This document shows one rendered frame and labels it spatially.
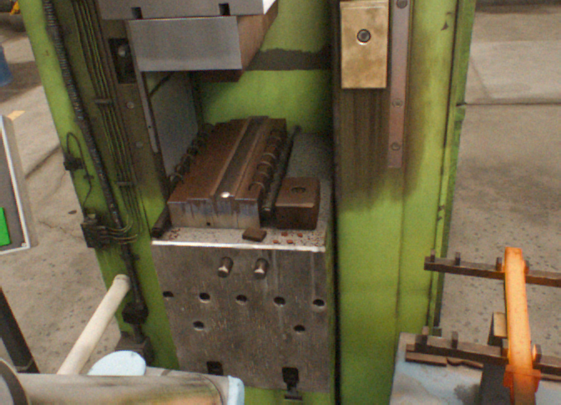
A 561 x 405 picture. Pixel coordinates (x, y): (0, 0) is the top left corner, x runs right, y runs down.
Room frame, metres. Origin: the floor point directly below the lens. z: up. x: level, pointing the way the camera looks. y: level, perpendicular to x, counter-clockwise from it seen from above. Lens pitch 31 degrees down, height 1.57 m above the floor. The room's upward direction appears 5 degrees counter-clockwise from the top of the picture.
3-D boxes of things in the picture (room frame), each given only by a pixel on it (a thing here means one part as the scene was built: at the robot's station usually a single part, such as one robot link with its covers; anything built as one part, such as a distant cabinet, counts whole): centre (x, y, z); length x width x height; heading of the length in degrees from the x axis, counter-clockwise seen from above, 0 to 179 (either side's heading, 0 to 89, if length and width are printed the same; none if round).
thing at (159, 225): (1.13, 0.23, 0.93); 0.40 x 0.03 x 0.03; 169
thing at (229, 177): (1.17, 0.08, 0.99); 0.42 x 0.05 x 0.01; 169
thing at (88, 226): (1.16, 0.49, 0.80); 0.06 x 0.03 x 0.14; 79
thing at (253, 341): (1.17, 0.05, 0.69); 0.56 x 0.38 x 0.45; 169
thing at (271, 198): (1.11, 0.00, 0.95); 0.34 x 0.03 x 0.03; 169
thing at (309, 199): (0.99, -0.04, 0.95); 0.12 x 0.08 x 0.06; 169
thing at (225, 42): (1.17, 0.11, 1.32); 0.42 x 0.20 x 0.10; 169
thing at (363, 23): (1.03, -0.19, 1.27); 0.09 x 0.02 x 0.17; 79
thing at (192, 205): (1.17, 0.11, 0.96); 0.42 x 0.20 x 0.09; 169
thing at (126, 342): (1.15, 0.48, 0.36); 0.09 x 0.07 x 0.12; 79
